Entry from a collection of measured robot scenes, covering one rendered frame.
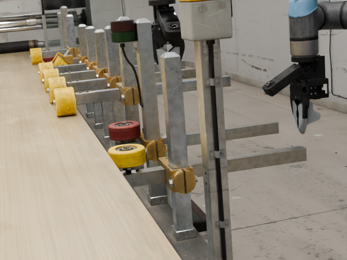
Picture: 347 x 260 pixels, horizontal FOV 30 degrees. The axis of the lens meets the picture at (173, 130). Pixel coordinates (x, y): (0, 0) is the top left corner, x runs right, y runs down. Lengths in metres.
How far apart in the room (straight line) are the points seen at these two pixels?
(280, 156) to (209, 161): 0.41
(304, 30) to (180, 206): 0.61
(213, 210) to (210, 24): 0.32
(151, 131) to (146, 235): 0.70
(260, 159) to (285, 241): 1.73
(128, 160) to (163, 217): 0.25
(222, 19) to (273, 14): 5.98
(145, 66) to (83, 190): 0.50
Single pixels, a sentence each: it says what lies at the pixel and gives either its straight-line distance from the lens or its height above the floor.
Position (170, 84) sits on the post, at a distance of 1.34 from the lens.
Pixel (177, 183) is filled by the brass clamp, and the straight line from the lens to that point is 1.36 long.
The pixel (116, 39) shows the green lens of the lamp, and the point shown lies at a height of 1.12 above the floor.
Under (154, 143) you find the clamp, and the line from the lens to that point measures 1.59.
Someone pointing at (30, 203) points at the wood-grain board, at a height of 0.90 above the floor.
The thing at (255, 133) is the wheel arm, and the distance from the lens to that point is 1.74.
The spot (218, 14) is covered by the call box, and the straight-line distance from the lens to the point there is 1.06.
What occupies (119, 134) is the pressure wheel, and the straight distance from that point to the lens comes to 1.61.
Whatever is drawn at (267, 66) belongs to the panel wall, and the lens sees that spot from 7.28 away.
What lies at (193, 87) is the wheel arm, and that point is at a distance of 1.92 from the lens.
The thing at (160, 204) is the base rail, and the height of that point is 0.70.
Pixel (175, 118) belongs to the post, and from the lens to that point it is 1.35.
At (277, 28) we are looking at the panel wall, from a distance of 7.00.
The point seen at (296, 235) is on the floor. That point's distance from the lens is 3.26.
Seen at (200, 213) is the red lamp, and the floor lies 0.70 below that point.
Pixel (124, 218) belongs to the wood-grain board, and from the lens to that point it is 1.00.
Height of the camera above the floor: 1.25
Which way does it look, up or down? 13 degrees down
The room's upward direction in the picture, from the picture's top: 5 degrees counter-clockwise
